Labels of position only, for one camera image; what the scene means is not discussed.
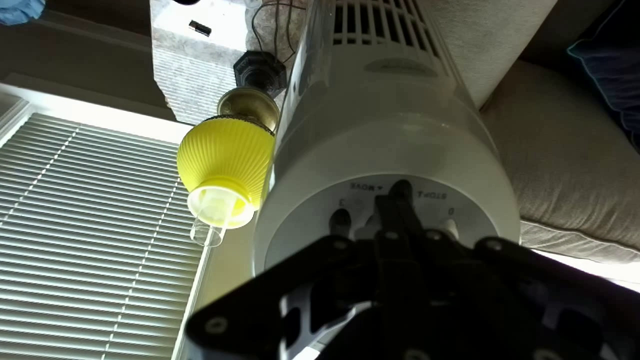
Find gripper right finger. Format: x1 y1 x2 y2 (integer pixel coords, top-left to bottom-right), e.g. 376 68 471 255
395 180 640 360

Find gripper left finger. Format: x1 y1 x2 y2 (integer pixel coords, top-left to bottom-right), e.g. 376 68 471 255
184 194 407 360

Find white tower air cooler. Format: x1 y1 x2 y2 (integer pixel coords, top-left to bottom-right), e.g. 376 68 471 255
252 0 522 351

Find beige sofa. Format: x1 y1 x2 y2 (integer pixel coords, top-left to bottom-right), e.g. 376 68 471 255
425 0 640 266

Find yellow shade table lamp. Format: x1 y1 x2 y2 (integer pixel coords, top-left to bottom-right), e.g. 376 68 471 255
176 50 288 248

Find white window blinds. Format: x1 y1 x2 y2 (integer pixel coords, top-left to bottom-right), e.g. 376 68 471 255
0 82 212 360

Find dark blue pillow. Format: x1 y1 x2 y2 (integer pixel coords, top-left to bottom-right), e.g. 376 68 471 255
567 0 640 151

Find white marble side table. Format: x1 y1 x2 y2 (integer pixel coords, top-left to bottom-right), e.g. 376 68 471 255
149 0 311 126

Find light blue cloth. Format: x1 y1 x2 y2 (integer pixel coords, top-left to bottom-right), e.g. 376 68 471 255
0 0 47 27

